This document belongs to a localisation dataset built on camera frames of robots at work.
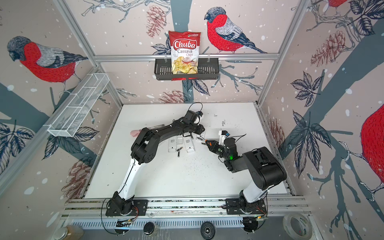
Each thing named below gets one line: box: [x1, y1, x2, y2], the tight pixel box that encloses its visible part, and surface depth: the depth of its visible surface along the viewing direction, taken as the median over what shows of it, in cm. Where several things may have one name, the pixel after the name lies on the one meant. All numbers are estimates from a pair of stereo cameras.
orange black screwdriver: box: [204, 139, 217, 151], surface depth 90 cm
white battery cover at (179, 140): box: [176, 137, 183, 144], surface depth 100 cm
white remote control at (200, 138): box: [196, 135, 206, 143], surface depth 101 cm
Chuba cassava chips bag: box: [168, 30, 201, 81], surface depth 86 cm
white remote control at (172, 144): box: [168, 136, 177, 153], surface depth 97 cm
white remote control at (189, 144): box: [183, 136, 196, 153], surface depth 97 cm
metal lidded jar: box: [53, 225, 85, 240], surface depth 62 cm
